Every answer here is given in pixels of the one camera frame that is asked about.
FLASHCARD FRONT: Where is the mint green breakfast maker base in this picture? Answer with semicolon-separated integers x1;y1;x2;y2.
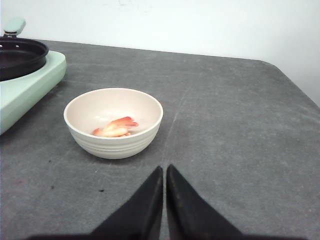
0;50;67;134

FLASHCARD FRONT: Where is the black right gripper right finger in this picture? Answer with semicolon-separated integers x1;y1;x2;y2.
166;164;243;240

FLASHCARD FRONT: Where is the cream ribbed bowl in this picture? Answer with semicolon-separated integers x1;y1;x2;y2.
63;88;164;160

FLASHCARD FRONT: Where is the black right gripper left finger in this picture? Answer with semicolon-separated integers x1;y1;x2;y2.
91;166;164;240

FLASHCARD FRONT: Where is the orange shrimp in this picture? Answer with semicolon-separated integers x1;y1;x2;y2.
92;116;139;138

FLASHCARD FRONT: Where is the black frying pan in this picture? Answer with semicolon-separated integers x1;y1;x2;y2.
0;17;49;81

